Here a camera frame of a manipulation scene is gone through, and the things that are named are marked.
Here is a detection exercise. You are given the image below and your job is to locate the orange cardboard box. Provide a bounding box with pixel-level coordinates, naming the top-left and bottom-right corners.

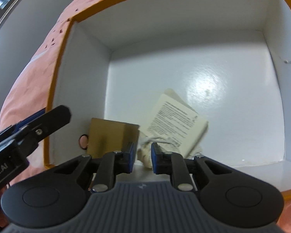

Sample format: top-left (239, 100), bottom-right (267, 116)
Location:
top-left (43, 0), bottom-right (291, 200)

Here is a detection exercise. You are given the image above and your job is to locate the brown kraft cardboard box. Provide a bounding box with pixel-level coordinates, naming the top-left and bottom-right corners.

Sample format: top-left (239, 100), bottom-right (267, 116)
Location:
top-left (87, 118), bottom-right (139, 158)

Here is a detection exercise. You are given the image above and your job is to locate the white printed text box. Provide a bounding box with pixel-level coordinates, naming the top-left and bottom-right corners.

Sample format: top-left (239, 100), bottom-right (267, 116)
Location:
top-left (140, 94), bottom-right (208, 158)

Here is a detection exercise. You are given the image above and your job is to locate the white knitted cloth item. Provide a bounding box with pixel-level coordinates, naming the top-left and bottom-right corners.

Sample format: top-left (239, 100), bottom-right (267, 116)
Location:
top-left (137, 130), bottom-right (205, 169)

